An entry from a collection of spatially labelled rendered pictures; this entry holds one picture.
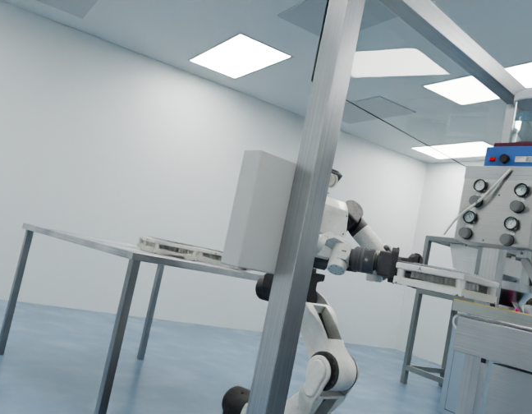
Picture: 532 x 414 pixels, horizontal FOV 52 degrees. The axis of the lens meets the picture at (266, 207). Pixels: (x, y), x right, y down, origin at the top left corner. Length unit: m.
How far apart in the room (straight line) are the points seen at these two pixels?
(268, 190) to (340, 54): 0.35
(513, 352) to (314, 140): 0.82
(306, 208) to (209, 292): 5.63
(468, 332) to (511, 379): 0.16
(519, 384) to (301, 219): 0.82
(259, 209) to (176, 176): 5.34
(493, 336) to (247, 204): 0.84
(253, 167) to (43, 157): 5.04
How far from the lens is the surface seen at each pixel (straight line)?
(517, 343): 1.67
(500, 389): 1.74
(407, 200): 8.63
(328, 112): 1.26
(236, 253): 1.18
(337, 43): 1.31
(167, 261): 2.60
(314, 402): 2.14
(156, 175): 6.43
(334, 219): 2.26
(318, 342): 2.16
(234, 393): 2.50
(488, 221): 1.70
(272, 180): 1.21
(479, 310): 1.71
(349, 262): 1.92
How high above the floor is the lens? 0.93
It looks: 5 degrees up
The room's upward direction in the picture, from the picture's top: 12 degrees clockwise
